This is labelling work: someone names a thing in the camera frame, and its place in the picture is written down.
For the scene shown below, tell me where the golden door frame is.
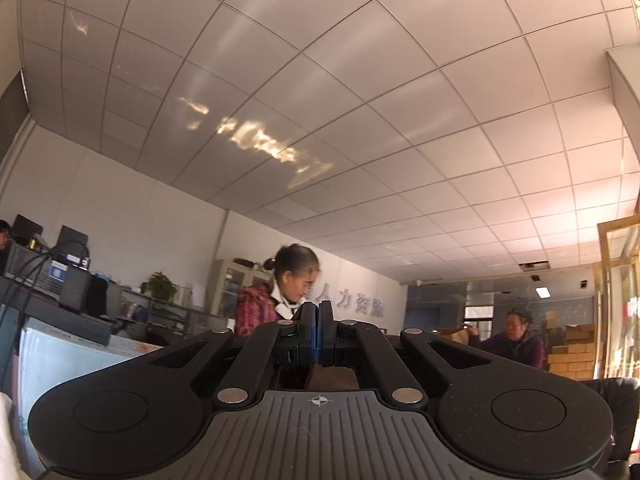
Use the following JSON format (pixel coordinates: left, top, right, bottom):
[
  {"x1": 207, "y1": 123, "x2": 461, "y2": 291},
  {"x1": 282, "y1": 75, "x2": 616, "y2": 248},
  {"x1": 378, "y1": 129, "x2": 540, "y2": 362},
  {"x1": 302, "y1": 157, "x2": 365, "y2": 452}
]
[{"x1": 593, "y1": 214, "x2": 640, "y2": 382}]

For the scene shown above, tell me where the beige glass-door cabinet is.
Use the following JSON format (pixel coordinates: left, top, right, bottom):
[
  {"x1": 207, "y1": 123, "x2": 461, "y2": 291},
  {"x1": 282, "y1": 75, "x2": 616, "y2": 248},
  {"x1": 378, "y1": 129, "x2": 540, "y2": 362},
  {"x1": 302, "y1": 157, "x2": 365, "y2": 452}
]
[{"x1": 212, "y1": 258, "x2": 275, "y2": 320}]

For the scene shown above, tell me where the black computer monitor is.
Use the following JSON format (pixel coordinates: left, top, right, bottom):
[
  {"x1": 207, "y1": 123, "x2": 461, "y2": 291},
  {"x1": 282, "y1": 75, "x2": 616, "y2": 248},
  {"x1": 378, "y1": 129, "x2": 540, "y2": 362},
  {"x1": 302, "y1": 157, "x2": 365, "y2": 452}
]
[
  {"x1": 55, "y1": 225, "x2": 90, "y2": 262},
  {"x1": 11, "y1": 214, "x2": 44, "y2": 242}
]

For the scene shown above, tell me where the open cardboard box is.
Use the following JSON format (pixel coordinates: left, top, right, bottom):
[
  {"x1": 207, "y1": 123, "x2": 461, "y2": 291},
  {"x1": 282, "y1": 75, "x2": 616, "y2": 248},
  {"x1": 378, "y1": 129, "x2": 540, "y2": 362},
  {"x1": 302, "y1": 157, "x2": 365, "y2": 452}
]
[{"x1": 436, "y1": 326, "x2": 477, "y2": 347}]

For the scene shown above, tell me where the metal wire shelving rack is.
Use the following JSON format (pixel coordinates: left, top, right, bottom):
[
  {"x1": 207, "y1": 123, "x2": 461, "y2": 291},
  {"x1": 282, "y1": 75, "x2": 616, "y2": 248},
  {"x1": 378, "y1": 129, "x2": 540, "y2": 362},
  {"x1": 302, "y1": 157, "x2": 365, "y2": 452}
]
[{"x1": 116, "y1": 285, "x2": 227, "y2": 343}]

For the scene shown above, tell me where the pale blue storage box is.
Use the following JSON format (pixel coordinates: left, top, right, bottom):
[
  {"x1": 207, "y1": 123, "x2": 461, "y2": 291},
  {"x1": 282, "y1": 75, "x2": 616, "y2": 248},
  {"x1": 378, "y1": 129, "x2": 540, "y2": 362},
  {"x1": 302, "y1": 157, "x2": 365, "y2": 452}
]
[{"x1": 15, "y1": 320, "x2": 168, "y2": 461}]

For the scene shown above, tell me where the green potted plant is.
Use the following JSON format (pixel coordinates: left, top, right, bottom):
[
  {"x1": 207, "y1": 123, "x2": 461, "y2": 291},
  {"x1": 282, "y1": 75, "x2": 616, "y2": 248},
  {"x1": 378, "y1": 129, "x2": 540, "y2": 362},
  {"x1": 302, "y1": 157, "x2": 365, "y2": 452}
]
[{"x1": 146, "y1": 271, "x2": 178, "y2": 304}]

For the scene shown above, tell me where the grey computer case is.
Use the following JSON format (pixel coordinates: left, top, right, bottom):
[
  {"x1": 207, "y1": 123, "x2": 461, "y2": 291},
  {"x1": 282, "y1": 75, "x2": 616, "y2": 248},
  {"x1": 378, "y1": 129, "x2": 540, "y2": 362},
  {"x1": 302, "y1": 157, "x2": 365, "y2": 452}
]
[{"x1": 4, "y1": 241, "x2": 67, "y2": 297}]

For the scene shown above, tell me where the silver wall lettering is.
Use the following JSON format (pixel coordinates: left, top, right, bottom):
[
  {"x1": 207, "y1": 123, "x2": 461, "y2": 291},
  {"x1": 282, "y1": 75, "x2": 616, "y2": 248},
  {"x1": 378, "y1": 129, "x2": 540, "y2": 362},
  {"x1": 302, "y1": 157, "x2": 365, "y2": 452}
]
[{"x1": 307, "y1": 282, "x2": 387, "y2": 319}]

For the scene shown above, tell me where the black desk shelf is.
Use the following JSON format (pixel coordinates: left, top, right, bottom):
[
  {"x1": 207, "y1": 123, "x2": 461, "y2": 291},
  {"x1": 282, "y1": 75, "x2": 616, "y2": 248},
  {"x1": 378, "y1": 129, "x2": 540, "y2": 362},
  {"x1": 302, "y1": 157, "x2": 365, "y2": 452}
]
[{"x1": 0, "y1": 275, "x2": 114, "y2": 346}]

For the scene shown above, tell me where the stack of cardboard boxes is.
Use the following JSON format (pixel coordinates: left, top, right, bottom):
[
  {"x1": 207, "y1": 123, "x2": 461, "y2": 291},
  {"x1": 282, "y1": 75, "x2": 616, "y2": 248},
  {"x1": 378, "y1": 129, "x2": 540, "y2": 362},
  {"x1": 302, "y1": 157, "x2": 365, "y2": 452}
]
[{"x1": 544, "y1": 309, "x2": 599, "y2": 381}]

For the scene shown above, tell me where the black box device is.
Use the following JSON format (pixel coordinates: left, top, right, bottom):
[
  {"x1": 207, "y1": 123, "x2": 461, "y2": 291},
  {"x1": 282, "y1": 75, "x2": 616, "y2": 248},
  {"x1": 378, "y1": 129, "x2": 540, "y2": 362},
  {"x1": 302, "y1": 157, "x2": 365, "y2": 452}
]
[{"x1": 59, "y1": 264, "x2": 92, "y2": 312}]

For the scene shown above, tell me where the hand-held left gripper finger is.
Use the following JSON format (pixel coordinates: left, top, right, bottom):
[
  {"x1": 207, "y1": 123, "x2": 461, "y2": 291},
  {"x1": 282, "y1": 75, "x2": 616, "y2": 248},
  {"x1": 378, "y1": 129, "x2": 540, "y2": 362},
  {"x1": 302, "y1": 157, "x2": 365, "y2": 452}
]
[
  {"x1": 144, "y1": 301, "x2": 320, "y2": 409},
  {"x1": 318, "y1": 300, "x2": 493, "y2": 408}
]

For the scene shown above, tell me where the black cable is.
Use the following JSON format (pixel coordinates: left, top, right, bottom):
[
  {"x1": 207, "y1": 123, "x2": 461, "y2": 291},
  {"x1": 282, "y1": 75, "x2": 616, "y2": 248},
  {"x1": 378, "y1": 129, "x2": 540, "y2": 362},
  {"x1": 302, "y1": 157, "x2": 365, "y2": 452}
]
[{"x1": 0, "y1": 240, "x2": 91, "y2": 396}]

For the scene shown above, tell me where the white cloth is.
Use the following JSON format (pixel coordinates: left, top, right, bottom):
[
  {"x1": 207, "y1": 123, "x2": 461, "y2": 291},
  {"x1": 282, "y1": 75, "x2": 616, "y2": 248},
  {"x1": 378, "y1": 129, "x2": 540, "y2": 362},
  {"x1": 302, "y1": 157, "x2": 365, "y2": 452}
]
[{"x1": 0, "y1": 391, "x2": 28, "y2": 480}]

